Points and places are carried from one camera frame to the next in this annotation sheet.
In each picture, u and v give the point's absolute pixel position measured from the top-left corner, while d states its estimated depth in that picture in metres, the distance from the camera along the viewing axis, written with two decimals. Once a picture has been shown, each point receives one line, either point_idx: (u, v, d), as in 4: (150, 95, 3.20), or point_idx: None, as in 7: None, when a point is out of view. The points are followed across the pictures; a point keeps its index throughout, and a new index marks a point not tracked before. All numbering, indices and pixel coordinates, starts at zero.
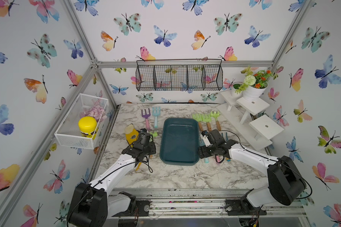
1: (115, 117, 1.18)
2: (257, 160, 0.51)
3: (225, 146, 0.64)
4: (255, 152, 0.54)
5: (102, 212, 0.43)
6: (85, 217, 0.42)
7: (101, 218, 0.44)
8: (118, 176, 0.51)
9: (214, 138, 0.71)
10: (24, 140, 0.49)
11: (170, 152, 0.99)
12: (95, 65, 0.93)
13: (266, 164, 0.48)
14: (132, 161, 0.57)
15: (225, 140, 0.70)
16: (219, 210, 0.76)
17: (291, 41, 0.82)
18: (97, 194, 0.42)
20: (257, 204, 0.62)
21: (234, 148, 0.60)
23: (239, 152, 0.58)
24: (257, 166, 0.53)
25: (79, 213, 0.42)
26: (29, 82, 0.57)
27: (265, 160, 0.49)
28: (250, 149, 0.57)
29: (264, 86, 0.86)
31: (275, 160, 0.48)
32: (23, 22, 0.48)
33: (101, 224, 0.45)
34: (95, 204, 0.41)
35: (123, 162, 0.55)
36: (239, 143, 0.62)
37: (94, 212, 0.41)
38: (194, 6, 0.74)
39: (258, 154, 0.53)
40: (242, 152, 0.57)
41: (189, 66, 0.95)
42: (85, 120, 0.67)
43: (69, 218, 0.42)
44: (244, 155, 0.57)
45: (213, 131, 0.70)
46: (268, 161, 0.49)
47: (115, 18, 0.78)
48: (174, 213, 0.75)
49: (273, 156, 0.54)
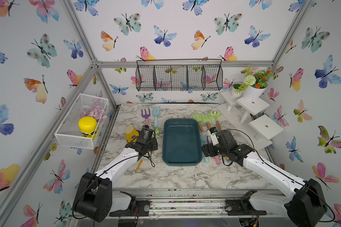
1: (115, 117, 1.18)
2: (280, 179, 0.46)
3: (238, 152, 0.57)
4: (279, 170, 0.48)
5: (107, 200, 0.44)
6: (90, 206, 0.43)
7: (106, 207, 0.45)
8: (122, 168, 0.52)
9: (226, 142, 0.64)
10: (25, 140, 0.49)
11: (172, 152, 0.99)
12: (95, 65, 0.93)
13: (291, 187, 0.43)
14: (134, 154, 0.58)
15: (237, 146, 0.63)
16: (219, 210, 0.76)
17: (291, 41, 0.82)
18: (102, 183, 0.43)
20: (260, 208, 0.61)
21: (251, 159, 0.54)
23: (258, 164, 0.52)
24: (279, 184, 0.47)
25: (84, 202, 0.43)
26: (29, 82, 0.57)
27: (290, 181, 0.44)
28: (271, 163, 0.50)
29: (264, 86, 0.86)
31: (301, 183, 0.43)
32: (23, 22, 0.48)
33: (105, 213, 0.45)
34: (101, 193, 0.42)
35: (127, 154, 0.56)
36: (257, 153, 0.55)
37: (99, 201, 0.42)
38: (194, 6, 0.74)
39: (281, 173, 0.47)
40: (261, 166, 0.51)
41: (189, 66, 0.95)
42: (85, 120, 0.67)
43: (76, 207, 0.43)
44: (264, 170, 0.50)
45: (226, 134, 0.62)
46: (292, 183, 0.44)
47: (115, 18, 0.78)
48: (174, 213, 0.75)
49: (299, 178, 0.45)
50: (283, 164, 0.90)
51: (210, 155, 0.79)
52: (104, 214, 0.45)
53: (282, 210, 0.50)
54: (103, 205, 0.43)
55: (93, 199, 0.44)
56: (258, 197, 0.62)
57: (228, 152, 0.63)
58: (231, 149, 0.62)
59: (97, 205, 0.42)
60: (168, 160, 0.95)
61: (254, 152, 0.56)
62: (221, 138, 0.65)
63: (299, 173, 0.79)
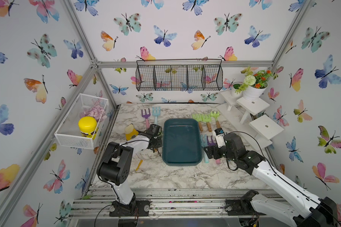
1: (115, 117, 1.18)
2: (293, 195, 0.44)
3: (247, 160, 0.54)
4: (291, 183, 0.46)
5: (127, 166, 0.51)
6: (113, 170, 0.49)
7: (125, 172, 0.51)
8: (138, 145, 0.61)
9: (235, 147, 0.60)
10: (24, 140, 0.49)
11: (172, 152, 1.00)
12: (95, 65, 0.93)
13: (306, 206, 0.41)
14: (147, 139, 0.68)
15: (247, 153, 0.60)
16: (219, 210, 0.76)
17: (291, 41, 0.82)
18: (125, 149, 0.51)
20: (261, 210, 0.61)
21: (262, 170, 0.51)
23: (269, 176, 0.49)
24: (291, 200, 0.45)
25: (107, 166, 0.50)
26: (29, 82, 0.57)
27: (304, 198, 0.42)
28: (283, 176, 0.48)
29: (264, 86, 0.86)
31: (317, 201, 0.41)
32: (23, 22, 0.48)
33: (124, 179, 0.52)
34: (124, 156, 0.50)
35: (141, 137, 0.66)
36: (268, 163, 0.52)
37: (122, 163, 0.49)
38: (194, 6, 0.74)
39: (295, 188, 0.45)
40: (273, 178, 0.49)
41: (189, 66, 0.95)
42: (85, 120, 0.67)
43: (99, 171, 0.49)
44: (276, 183, 0.48)
45: (236, 138, 0.57)
46: (308, 201, 0.42)
47: (115, 18, 0.78)
48: (174, 213, 0.75)
49: (314, 195, 0.43)
50: (283, 164, 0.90)
51: (215, 157, 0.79)
52: (123, 180, 0.52)
53: (290, 221, 0.49)
54: (125, 169, 0.50)
55: (114, 165, 0.50)
56: (261, 200, 0.62)
57: (237, 160, 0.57)
58: (239, 156, 0.59)
59: (120, 166, 0.49)
60: (168, 160, 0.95)
61: (264, 162, 0.53)
62: (229, 143, 0.61)
63: (299, 173, 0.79)
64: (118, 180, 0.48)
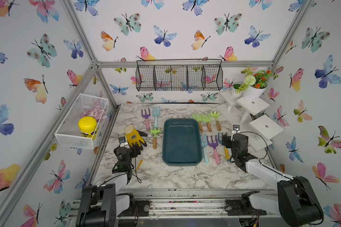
1: (115, 117, 1.18)
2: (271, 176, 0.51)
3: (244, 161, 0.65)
4: (272, 168, 0.54)
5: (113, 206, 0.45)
6: (98, 215, 0.42)
7: (113, 214, 0.45)
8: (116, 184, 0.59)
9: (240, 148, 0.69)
10: (24, 139, 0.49)
11: (172, 152, 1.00)
12: (95, 65, 0.93)
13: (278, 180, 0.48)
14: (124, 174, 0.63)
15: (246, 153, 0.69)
16: (219, 210, 0.76)
17: (291, 41, 0.82)
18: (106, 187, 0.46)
20: (258, 206, 0.61)
21: (251, 162, 0.61)
23: (255, 165, 0.59)
24: (271, 182, 0.52)
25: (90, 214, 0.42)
26: (29, 82, 0.57)
27: (279, 176, 0.49)
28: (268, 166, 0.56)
29: (264, 86, 0.86)
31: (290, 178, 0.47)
32: (23, 22, 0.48)
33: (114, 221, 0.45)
34: (107, 195, 0.45)
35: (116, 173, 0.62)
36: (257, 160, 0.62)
37: (107, 204, 0.43)
38: (194, 6, 0.74)
39: (273, 170, 0.52)
40: (257, 166, 0.58)
41: (189, 66, 0.95)
42: (85, 120, 0.67)
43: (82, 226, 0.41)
44: (260, 170, 0.57)
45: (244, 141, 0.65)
46: (282, 177, 0.48)
47: (115, 18, 0.78)
48: (174, 213, 0.75)
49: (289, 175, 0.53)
50: (283, 164, 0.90)
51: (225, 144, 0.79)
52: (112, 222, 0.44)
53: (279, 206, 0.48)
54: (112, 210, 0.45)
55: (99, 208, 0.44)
56: (257, 195, 0.63)
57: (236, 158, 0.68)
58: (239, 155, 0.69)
59: (106, 208, 0.43)
60: (168, 160, 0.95)
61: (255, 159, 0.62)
62: (237, 142, 0.69)
63: (299, 173, 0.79)
64: (107, 226, 0.41)
